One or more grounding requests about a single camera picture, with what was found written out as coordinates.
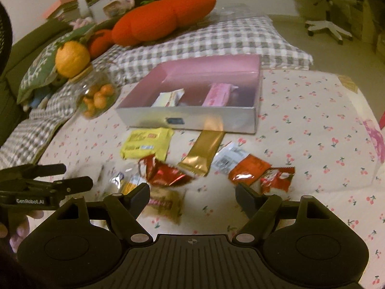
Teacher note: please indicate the red snack packet white figure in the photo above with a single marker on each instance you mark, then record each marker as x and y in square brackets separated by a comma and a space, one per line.
[276, 180]

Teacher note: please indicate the yellow snack packet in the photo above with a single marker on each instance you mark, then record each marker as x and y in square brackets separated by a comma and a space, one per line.
[144, 144]

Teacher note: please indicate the orange fruit plush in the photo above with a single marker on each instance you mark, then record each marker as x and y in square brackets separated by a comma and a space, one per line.
[72, 57]

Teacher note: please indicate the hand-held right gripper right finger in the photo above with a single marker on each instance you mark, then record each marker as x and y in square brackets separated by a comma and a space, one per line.
[242, 197]

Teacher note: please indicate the shiny red foil snack packet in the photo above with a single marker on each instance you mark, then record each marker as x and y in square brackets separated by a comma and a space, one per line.
[162, 173]

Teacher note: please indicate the cream snack packet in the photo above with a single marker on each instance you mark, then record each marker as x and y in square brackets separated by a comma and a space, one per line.
[168, 97]

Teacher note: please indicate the small red plush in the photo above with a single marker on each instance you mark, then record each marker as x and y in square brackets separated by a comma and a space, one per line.
[100, 42]

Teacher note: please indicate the cherry print bedsheet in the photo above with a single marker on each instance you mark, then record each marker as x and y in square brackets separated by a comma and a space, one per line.
[315, 111]

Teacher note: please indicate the clear bag of oranges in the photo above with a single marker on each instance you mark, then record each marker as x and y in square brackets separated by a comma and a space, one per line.
[96, 96]

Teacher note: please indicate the gold snack bar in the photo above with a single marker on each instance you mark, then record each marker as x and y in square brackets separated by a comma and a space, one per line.
[200, 153]

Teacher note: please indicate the clear plastic bag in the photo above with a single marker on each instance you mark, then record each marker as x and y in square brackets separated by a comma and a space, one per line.
[234, 9]

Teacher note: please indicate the pink box with silver sides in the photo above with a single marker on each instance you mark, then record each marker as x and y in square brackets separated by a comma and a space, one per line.
[144, 117]

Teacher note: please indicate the green patterned pillow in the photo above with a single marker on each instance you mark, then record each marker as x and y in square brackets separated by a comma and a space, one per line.
[39, 69]

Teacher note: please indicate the person's left hand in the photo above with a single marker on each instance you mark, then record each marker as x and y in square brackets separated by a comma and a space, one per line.
[22, 228]

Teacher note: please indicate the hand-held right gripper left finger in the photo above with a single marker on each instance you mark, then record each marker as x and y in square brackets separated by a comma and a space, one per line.
[143, 196]

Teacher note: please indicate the brown biscuit packet red label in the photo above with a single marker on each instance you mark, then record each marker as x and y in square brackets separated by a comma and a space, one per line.
[168, 205]

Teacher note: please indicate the yellow patterned cloth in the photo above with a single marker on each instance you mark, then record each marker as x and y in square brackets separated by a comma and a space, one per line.
[346, 82]

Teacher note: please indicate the pink patterned bag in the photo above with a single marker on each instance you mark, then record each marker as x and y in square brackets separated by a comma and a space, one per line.
[374, 138]

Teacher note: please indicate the blue plush toy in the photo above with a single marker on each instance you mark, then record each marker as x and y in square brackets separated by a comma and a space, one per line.
[39, 94]

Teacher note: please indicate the large red plush pillow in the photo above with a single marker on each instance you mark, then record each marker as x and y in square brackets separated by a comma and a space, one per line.
[162, 15]

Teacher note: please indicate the grey checkered pillow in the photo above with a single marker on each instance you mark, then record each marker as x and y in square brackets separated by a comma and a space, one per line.
[210, 42]

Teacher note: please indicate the stack of books pink cover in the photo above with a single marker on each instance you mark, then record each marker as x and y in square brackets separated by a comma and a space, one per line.
[60, 6]

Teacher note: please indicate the pink plush toy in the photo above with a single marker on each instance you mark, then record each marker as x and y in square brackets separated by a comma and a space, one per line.
[127, 1]
[80, 22]

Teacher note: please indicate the pink snack packet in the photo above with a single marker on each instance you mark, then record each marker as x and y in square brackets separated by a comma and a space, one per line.
[216, 94]

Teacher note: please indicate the red white barcode snack packet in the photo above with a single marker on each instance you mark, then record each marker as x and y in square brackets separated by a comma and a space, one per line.
[237, 161]

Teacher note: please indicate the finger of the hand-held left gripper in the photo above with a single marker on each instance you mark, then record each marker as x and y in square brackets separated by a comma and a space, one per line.
[36, 171]
[75, 183]

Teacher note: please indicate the white office chair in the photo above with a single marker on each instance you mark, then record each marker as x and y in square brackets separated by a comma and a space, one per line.
[326, 25]

